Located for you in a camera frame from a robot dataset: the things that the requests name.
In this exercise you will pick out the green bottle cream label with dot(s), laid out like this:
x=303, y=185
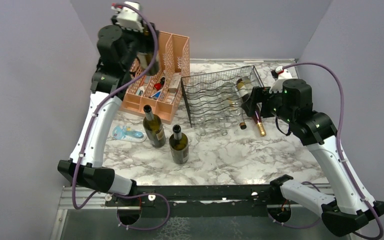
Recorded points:
x=149, y=60

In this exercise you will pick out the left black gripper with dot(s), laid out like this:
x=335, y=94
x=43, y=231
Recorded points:
x=147, y=43

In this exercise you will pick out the clear bottle black cap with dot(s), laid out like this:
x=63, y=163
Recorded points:
x=231, y=102

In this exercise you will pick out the blue item in blister pack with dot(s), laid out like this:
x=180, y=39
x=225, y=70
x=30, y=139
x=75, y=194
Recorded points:
x=127, y=134

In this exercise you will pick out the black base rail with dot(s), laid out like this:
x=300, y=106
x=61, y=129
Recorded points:
x=202, y=201

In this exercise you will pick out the small white box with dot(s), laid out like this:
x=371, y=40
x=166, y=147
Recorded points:
x=175, y=82

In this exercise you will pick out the clear glass bottle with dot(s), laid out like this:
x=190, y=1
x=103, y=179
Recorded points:
x=222, y=122
x=201, y=120

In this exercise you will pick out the black wire wine rack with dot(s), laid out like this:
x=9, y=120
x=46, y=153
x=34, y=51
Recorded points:
x=205, y=89

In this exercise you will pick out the peach plastic file organizer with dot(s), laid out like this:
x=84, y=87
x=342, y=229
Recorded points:
x=174, y=57

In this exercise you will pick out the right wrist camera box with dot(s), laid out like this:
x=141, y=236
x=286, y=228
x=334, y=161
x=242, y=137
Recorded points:
x=280, y=75

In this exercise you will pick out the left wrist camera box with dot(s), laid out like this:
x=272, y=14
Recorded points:
x=126, y=18

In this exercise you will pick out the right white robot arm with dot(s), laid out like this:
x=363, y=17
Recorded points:
x=351, y=206

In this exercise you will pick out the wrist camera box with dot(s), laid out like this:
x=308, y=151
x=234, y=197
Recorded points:
x=126, y=18
x=280, y=75

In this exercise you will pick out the green bottle brown label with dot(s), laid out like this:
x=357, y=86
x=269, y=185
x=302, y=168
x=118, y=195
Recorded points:
x=153, y=127

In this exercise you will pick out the green bottle tan label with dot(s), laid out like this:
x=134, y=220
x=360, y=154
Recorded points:
x=179, y=145

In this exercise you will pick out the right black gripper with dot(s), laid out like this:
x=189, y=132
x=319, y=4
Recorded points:
x=260, y=94

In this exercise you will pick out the red small item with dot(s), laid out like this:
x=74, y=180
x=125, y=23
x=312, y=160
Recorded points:
x=160, y=84

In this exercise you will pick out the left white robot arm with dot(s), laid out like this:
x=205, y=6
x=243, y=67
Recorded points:
x=118, y=48

